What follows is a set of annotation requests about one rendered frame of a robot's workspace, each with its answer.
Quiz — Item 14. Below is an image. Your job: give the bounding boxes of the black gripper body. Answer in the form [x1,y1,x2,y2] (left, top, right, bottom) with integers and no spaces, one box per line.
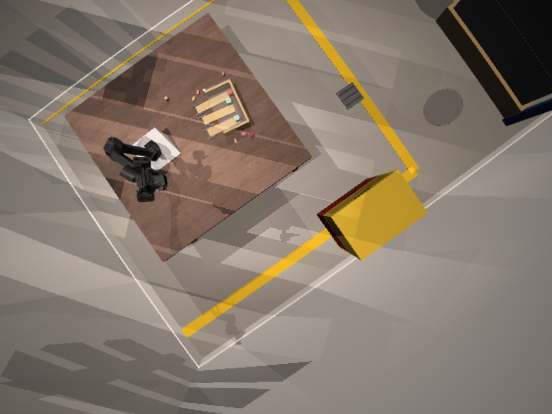
[133,157,154,202]

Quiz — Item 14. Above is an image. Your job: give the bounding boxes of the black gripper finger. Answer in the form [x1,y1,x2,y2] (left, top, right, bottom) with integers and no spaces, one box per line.
[136,186,153,198]
[133,160,151,168]

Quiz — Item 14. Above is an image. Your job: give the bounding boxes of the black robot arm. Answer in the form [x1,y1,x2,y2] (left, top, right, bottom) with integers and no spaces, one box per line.
[104,137,168,192]

